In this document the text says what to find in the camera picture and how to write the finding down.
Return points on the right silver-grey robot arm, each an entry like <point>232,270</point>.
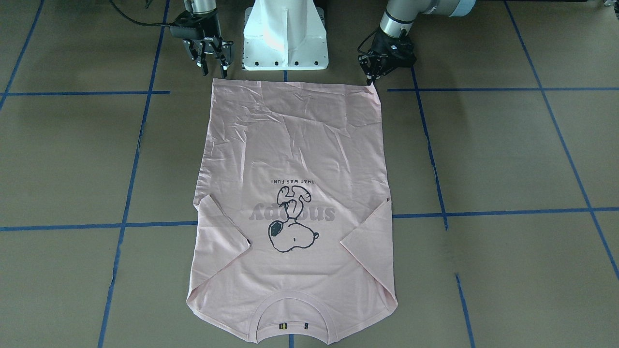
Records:
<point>201,7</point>

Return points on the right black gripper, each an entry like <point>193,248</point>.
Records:
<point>211,47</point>

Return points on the left silver-grey robot arm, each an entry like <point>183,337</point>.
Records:
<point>401,14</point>

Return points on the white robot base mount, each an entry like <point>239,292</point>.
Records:
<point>284,35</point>

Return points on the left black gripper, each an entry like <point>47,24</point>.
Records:
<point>395,45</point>

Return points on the pink Snoopy t-shirt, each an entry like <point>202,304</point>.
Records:
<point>295,217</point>

